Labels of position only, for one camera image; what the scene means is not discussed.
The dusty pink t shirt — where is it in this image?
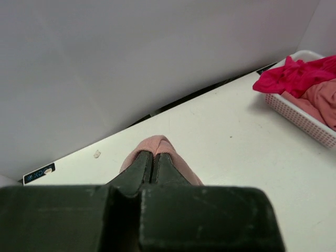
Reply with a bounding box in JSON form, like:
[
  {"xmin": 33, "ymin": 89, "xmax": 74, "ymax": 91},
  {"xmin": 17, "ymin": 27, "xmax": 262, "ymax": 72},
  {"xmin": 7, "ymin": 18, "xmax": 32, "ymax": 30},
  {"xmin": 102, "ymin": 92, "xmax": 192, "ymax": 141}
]
[{"xmin": 119, "ymin": 135, "xmax": 203, "ymax": 185}]

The coral pink t shirt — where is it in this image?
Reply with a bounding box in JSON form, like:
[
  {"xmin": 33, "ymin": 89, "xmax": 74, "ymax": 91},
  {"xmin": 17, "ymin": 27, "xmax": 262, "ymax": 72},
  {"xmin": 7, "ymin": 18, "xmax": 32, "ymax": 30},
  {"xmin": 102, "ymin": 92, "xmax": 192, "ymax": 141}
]
[{"xmin": 281, "ymin": 79, "xmax": 335, "ymax": 131}]

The small beige tape scrap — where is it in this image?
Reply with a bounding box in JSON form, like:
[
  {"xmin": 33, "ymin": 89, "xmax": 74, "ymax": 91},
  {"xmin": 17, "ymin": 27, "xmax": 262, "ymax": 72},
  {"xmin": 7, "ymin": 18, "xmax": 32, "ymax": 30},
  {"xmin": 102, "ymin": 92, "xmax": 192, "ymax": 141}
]
[{"xmin": 93, "ymin": 150, "xmax": 101, "ymax": 159}]

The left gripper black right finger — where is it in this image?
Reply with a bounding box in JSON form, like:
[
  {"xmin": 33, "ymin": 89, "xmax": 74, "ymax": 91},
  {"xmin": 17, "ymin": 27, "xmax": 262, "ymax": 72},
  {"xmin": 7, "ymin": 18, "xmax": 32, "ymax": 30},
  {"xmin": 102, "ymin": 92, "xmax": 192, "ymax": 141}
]
[{"xmin": 139, "ymin": 154, "xmax": 286, "ymax": 251}]

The magenta t shirt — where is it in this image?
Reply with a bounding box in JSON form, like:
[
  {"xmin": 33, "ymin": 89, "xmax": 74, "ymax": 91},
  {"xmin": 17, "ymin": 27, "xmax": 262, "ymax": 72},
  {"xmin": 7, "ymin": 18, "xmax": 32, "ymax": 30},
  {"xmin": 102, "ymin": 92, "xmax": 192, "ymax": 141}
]
[{"xmin": 253, "ymin": 56, "xmax": 335, "ymax": 98}]

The black xdof label sticker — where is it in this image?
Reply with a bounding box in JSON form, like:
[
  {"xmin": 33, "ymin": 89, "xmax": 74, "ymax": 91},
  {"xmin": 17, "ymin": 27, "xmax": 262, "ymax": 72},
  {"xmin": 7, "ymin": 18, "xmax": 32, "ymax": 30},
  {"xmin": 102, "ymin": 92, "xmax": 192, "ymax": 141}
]
[{"xmin": 23, "ymin": 163, "xmax": 56, "ymax": 185}]

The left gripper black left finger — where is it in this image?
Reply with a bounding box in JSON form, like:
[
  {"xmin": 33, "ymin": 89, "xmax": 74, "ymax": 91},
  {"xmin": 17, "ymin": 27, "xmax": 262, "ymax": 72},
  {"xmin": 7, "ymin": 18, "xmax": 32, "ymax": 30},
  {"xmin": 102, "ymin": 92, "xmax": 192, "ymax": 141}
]
[{"xmin": 1, "ymin": 151, "xmax": 153, "ymax": 251}]

